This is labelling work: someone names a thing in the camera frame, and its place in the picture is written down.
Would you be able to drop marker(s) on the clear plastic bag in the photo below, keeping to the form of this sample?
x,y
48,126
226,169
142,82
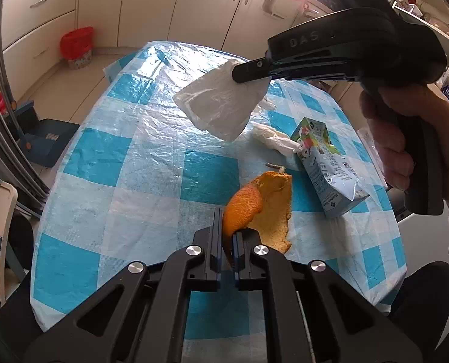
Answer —
x,y
368,147

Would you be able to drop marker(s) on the red-lined trash bin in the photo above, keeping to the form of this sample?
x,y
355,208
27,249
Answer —
x,y
76,47

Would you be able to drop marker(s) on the white counter shelf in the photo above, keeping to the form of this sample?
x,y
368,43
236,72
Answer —
x,y
428,0

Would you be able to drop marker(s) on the orange peel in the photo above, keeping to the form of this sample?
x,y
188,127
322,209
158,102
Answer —
x,y
247,204

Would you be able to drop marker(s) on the blue checked plastic tablecloth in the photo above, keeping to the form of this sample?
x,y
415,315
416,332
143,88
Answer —
x,y
133,158

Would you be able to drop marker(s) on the light blue juice carton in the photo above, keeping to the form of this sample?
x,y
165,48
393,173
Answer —
x,y
326,174

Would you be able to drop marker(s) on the crumpled white tissue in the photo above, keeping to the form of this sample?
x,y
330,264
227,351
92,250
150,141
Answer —
x,y
273,138

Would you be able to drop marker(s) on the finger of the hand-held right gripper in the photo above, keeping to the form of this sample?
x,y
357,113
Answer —
x,y
254,71

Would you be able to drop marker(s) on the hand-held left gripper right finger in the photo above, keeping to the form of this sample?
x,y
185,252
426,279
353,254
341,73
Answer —
x,y
247,261

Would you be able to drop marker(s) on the white and blue rack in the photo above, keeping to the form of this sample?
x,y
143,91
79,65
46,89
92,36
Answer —
x,y
5,242

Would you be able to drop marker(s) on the white plastic wrapper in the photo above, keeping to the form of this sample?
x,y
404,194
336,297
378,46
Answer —
x,y
216,102

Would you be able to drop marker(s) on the person's right hand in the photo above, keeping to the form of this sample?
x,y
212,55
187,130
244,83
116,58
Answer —
x,y
387,128

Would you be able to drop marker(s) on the blue dustpan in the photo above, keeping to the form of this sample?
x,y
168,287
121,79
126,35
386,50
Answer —
x,y
46,136

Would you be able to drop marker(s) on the grey sliding door frame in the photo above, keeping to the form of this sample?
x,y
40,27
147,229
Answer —
x,y
8,121

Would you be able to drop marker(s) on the white base cabinets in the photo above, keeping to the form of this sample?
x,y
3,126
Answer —
x,y
152,7

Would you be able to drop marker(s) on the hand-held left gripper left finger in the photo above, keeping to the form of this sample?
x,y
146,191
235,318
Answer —
x,y
215,257

